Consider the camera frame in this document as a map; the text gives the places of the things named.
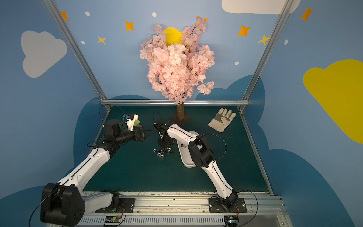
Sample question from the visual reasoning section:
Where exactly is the left green circuit board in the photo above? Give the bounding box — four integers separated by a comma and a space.
104, 216, 122, 224

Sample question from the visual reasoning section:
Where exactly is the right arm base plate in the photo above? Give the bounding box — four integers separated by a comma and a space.
208, 196, 248, 213

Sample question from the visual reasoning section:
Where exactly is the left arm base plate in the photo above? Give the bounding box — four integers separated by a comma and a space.
95, 198, 135, 214

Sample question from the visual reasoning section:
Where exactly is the pink cherry blossom tree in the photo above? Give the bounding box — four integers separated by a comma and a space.
140, 17, 215, 123

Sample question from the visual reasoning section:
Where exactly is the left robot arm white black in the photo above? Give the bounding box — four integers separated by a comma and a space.
40, 119, 152, 227

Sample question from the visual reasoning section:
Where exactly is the aluminium frame back bar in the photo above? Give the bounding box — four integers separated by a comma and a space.
100, 99, 250, 107

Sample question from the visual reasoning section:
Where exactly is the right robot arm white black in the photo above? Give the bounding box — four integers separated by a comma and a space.
154, 121, 238, 209

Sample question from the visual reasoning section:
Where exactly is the aluminium front rail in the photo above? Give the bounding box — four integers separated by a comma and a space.
78, 191, 293, 227

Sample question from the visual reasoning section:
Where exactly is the aluminium frame post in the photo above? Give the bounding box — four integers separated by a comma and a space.
43, 0, 107, 101
242, 0, 294, 103

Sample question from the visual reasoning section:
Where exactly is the aluminium frame left post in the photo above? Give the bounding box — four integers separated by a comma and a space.
43, 0, 107, 101

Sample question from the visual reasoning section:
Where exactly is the white storage box tray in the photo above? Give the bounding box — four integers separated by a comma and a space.
176, 130, 209, 168

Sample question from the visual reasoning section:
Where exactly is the aluminium frame right post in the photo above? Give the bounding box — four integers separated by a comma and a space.
242, 0, 294, 103

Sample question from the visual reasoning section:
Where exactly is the grey work glove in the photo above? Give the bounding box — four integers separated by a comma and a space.
208, 108, 236, 132

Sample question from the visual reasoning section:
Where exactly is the right green circuit board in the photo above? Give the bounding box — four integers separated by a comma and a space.
224, 216, 239, 227

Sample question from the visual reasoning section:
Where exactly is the green circuit board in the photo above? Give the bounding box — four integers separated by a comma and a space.
224, 216, 239, 227
104, 216, 122, 224

